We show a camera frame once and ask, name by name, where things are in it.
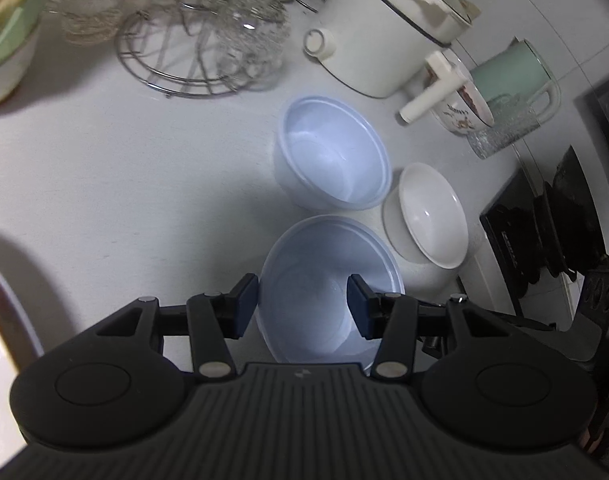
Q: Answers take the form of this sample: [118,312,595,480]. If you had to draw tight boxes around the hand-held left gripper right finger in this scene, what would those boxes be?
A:
[347,275,515,381]

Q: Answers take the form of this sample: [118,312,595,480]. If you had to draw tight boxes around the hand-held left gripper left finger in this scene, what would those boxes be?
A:
[93,274,260,380]

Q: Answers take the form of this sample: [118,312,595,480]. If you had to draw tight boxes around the pale blue plastic bowl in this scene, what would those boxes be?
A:
[273,95,393,211]
[257,215,405,372]

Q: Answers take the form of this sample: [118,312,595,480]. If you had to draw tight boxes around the small white ceramic bowl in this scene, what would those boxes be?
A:
[382,162,470,269]

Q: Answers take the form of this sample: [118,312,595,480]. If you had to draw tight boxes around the black gas stove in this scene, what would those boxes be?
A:
[479,75,609,321]

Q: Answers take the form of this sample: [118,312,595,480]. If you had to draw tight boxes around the floral ceramic bowl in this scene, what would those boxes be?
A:
[429,77,496,136]

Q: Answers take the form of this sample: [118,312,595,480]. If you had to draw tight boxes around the textured clear glass tumbler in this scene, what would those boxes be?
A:
[467,94,543,160]

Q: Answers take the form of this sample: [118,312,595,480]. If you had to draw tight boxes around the white plate with rose print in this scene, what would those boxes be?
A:
[0,253,46,362]

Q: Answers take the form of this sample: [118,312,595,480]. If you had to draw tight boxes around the white electric cooking pot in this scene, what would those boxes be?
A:
[303,0,481,125]

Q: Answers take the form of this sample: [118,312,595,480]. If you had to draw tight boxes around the cluster of clear glass cups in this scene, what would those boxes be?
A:
[134,0,305,78]

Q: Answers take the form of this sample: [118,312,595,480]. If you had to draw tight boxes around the pale green kettle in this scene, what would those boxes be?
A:
[471,37,561,124]

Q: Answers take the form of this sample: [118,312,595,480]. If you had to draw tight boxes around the white bowl under colander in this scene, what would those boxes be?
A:
[0,25,41,112]

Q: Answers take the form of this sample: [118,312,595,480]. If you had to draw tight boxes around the green colander basket with noodles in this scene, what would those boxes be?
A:
[0,0,61,69]

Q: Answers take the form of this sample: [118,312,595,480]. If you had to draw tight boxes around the wire cup rack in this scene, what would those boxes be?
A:
[116,0,291,99]

